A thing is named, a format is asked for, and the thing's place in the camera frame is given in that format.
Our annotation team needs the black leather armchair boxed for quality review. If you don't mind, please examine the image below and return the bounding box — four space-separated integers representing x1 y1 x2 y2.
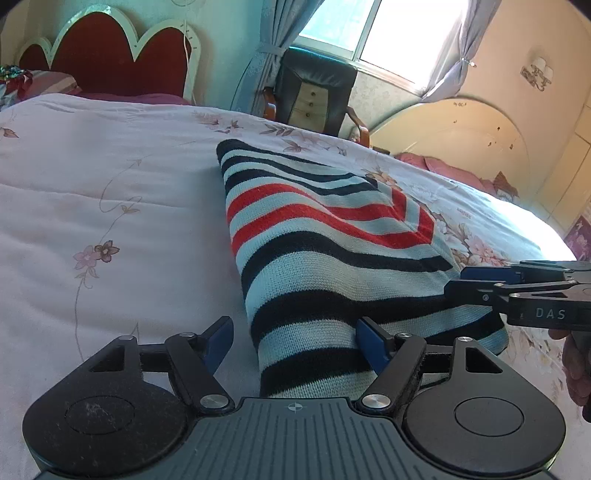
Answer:
262 46 371 148

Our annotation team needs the large pink pillow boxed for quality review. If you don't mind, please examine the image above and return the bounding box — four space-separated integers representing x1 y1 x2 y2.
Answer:
424 156 500 195

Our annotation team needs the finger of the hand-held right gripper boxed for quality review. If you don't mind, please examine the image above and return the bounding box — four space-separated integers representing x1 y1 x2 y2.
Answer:
460 266 525 284
444 278 511 309

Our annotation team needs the red scalloped headboard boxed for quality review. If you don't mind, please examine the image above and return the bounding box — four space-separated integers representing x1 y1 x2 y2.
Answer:
17 4 202 101

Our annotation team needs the blue-grey tied curtain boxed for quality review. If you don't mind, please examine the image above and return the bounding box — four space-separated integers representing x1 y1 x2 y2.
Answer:
230 0 320 117

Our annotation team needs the striped pillow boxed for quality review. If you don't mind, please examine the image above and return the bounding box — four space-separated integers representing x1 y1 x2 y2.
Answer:
18 69 82 99

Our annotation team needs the white cable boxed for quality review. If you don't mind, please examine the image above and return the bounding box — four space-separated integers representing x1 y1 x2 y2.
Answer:
172 0 195 100

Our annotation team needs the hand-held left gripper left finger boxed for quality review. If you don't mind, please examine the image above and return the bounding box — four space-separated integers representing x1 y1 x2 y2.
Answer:
88 316 235 414

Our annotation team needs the purple patterned cloth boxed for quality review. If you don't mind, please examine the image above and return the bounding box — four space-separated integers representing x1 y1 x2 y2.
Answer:
564 216 591 265

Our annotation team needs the pink floral quilt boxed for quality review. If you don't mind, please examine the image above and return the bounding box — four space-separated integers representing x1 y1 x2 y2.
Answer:
0 92 579 480

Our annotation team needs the wall lamp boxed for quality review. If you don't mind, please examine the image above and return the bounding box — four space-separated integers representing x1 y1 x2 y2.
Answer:
521 57 556 92

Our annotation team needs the cream wardrobe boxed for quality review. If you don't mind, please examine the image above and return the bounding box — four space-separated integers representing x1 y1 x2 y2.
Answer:
538 105 591 243

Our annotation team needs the ribbon bow decoration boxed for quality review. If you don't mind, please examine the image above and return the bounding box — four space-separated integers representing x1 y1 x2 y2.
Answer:
0 65 34 95

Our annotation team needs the striped knit sweater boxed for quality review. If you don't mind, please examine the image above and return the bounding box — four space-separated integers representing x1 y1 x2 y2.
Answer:
216 138 510 400

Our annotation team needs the small pink pillow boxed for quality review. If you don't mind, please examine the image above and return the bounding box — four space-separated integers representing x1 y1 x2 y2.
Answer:
397 152 431 170

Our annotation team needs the pale tied curtain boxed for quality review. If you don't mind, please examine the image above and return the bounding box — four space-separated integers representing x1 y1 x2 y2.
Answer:
419 0 514 103

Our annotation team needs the cream round headboard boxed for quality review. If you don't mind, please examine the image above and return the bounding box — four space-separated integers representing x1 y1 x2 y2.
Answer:
369 96 533 210

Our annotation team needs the bright window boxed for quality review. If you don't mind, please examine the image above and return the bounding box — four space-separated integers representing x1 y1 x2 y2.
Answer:
295 0 468 89

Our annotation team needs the person's right hand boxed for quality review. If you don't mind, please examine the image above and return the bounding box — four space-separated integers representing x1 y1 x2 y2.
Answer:
562 329 591 409

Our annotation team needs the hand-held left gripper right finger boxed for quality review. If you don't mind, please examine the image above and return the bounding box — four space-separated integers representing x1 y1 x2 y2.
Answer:
355 317 504 412

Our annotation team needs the magenta pillow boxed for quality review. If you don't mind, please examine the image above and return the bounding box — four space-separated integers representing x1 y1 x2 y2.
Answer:
78 92 193 107

